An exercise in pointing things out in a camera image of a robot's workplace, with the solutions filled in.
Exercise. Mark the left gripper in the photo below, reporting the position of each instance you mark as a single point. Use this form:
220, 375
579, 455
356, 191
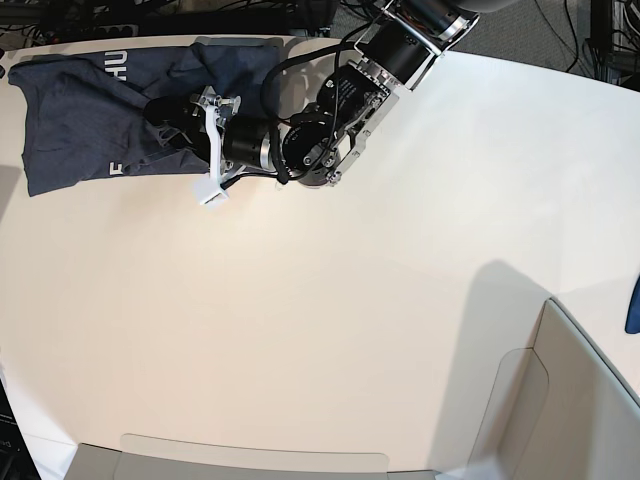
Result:
184, 113

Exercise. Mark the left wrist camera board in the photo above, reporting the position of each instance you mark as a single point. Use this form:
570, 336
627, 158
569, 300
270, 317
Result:
208, 192

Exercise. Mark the black device lower left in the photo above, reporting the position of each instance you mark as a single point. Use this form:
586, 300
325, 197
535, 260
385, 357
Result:
16, 462

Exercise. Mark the blue cloth at right edge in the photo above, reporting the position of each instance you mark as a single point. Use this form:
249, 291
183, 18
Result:
632, 322

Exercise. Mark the grey cardboard box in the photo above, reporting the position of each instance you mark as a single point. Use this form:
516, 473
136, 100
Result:
557, 410

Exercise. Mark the dark blue t-shirt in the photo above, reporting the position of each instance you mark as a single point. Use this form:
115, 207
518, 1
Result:
85, 119

